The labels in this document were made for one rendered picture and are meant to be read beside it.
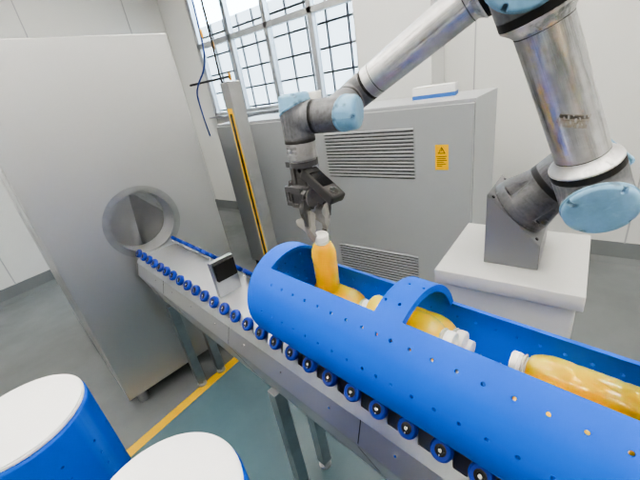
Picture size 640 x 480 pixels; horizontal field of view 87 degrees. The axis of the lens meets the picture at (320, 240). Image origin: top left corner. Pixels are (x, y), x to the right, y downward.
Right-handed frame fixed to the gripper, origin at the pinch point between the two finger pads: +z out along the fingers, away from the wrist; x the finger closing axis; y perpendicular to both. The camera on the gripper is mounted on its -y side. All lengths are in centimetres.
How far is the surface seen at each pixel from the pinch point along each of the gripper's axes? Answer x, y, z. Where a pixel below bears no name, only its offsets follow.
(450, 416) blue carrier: 19, -45, 15
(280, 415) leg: 14, 23, 75
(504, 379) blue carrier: 14, -51, 7
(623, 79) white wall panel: -266, -29, -10
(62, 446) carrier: 68, 22, 29
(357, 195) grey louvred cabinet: -121, 90, 39
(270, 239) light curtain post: -28, 67, 28
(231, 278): 3, 54, 29
